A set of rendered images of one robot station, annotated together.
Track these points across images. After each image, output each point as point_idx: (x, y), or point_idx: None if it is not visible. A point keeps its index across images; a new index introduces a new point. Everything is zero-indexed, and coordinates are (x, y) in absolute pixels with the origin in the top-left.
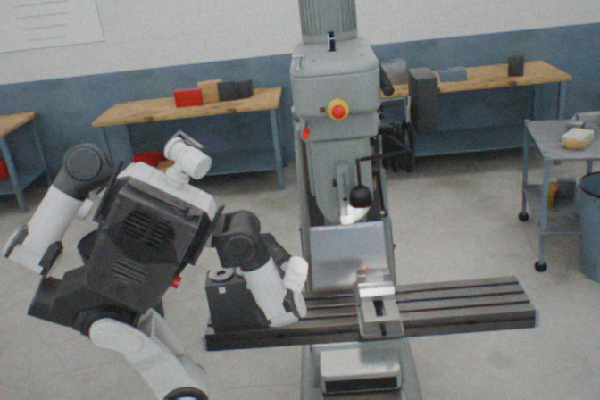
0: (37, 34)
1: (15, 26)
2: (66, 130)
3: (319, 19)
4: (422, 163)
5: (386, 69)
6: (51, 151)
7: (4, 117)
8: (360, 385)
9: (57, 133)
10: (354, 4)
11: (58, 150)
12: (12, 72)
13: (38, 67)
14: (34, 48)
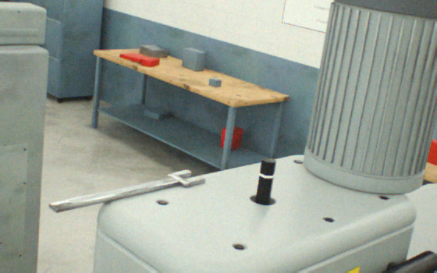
0: (324, 15)
1: (308, 0)
2: (308, 129)
3: (321, 125)
4: None
5: None
6: (286, 143)
7: (257, 89)
8: None
9: (299, 128)
10: (412, 126)
11: (292, 146)
12: (286, 47)
13: (311, 51)
14: (315, 30)
